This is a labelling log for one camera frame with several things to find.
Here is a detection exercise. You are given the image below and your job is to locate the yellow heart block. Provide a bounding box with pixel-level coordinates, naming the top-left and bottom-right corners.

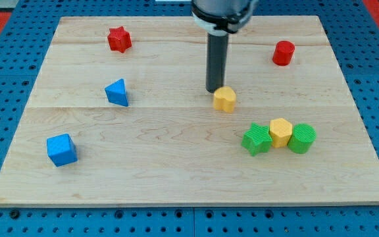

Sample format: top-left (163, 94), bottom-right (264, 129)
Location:
top-left (213, 86), bottom-right (237, 113)

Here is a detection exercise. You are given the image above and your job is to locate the light wooden board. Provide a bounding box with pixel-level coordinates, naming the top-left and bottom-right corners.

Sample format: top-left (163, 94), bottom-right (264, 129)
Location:
top-left (0, 16), bottom-right (379, 208)

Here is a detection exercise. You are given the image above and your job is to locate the green star block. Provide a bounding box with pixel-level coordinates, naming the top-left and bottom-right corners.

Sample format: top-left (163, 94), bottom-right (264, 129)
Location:
top-left (241, 122), bottom-right (272, 156)

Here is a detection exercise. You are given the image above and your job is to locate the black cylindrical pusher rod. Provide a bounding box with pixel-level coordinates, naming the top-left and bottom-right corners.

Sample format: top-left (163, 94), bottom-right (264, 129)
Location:
top-left (205, 34), bottom-right (228, 93)

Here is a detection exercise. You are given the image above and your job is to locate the blue triangle block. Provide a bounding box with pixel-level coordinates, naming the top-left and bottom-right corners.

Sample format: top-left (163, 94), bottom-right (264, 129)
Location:
top-left (105, 78), bottom-right (129, 107)

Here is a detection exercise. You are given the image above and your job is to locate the yellow hexagon block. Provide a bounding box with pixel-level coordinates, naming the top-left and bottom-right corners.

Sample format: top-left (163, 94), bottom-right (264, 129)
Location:
top-left (269, 118), bottom-right (293, 148)

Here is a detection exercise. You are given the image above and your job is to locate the red star block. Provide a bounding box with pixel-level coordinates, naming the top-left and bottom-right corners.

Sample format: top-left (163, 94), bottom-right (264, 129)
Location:
top-left (107, 26), bottom-right (132, 53)

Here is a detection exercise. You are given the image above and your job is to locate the red cylinder block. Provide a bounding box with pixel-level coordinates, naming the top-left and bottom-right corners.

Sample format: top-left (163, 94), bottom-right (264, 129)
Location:
top-left (272, 41), bottom-right (295, 66)

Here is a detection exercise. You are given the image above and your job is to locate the green cylinder block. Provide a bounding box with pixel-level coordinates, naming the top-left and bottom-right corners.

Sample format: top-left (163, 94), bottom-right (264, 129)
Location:
top-left (288, 123), bottom-right (316, 154)

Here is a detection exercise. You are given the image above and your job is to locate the blue cube block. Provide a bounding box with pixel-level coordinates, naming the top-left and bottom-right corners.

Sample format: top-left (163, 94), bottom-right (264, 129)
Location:
top-left (46, 134), bottom-right (78, 167)

